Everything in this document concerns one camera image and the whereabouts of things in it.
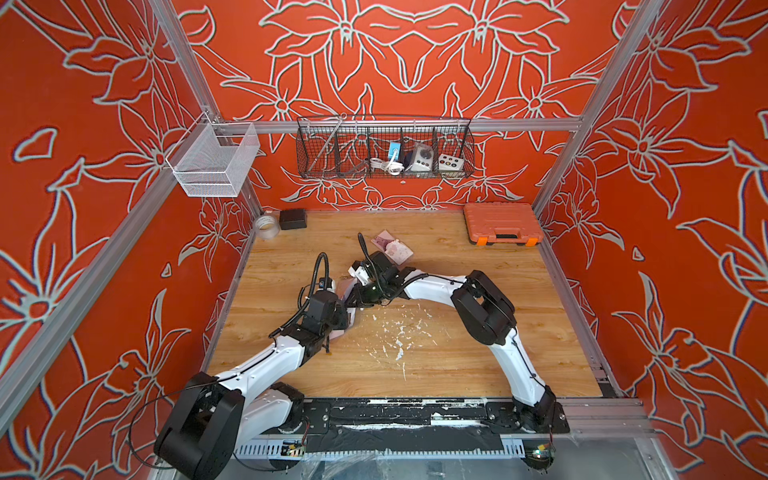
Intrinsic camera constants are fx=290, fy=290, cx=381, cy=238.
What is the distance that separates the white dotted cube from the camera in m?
0.94

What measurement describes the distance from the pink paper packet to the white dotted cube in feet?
1.04

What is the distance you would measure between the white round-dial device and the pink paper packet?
0.30 m

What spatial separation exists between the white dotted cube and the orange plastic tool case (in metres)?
0.26

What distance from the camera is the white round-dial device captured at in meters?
0.92
